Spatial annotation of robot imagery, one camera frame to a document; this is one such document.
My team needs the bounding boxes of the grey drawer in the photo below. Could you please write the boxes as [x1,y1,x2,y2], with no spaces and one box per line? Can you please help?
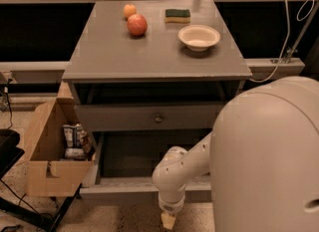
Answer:
[75,103,224,131]
[80,129,208,205]

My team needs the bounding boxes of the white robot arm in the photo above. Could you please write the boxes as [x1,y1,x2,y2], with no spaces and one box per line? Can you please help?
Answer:
[153,77,319,232]

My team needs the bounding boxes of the red apple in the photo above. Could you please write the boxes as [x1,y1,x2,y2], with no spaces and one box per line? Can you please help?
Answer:
[127,14,148,36]

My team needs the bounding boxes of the small orange fruit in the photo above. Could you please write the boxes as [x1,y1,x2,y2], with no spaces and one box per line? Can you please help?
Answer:
[123,4,137,19]

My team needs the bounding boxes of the green yellow sponge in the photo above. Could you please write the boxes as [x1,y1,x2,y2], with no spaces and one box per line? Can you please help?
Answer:
[164,9,190,23]

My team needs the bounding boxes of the white cable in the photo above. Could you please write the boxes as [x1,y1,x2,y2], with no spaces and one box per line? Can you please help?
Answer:
[248,0,315,84]

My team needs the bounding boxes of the grey drawer cabinet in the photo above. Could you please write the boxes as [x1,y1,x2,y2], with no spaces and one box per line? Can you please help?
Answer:
[61,0,253,177]

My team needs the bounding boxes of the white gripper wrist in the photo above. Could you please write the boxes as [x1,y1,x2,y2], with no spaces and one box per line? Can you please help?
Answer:
[159,192,185,230]

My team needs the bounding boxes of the grey top drawer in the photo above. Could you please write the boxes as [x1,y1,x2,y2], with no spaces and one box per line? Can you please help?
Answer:
[75,103,224,131]

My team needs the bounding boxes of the snack packets in box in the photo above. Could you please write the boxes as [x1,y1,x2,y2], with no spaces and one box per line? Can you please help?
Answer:
[63,123,92,160]

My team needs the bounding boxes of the white paper bowl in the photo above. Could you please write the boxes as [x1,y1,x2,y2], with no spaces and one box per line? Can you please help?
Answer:
[178,25,220,52]

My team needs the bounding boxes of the brown cardboard box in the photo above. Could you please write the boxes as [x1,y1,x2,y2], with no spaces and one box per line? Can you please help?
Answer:
[24,97,95,198]

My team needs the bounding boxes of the metal railing frame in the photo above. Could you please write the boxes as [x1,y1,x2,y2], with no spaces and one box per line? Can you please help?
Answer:
[0,0,316,82]

